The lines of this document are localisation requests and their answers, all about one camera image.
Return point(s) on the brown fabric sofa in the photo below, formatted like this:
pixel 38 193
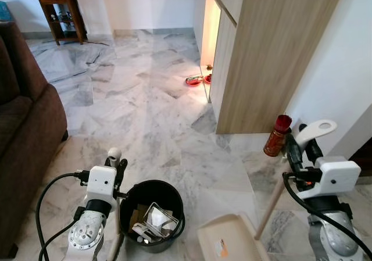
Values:
pixel 29 127

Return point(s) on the dark wooden step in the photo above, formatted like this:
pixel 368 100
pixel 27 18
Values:
pixel 361 159

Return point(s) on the light wooden cabinet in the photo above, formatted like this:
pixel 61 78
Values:
pixel 273 57

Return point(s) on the wooden broom with white cap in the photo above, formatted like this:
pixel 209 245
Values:
pixel 114 154

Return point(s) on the clear plastic package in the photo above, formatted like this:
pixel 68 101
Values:
pixel 156 219

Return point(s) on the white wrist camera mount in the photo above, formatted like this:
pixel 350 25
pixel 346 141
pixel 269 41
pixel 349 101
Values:
pixel 336 177
pixel 100 182

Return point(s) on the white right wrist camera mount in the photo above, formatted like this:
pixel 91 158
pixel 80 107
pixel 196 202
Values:
pixel 336 177

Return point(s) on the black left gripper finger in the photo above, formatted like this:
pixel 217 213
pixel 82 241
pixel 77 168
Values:
pixel 122 169

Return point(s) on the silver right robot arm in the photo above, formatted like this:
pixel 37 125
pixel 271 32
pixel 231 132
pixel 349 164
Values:
pixel 334 238

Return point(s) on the brown cardboard piece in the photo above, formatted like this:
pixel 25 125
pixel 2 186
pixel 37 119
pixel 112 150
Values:
pixel 138 217

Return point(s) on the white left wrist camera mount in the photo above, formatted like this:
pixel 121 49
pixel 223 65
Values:
pixel 100 182

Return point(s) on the red plate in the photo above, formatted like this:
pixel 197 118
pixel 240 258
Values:
pixel 193 81
pixel 207 79

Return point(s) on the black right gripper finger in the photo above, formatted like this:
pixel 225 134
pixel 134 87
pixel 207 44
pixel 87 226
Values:
pixel 293 153
pixel 314 150

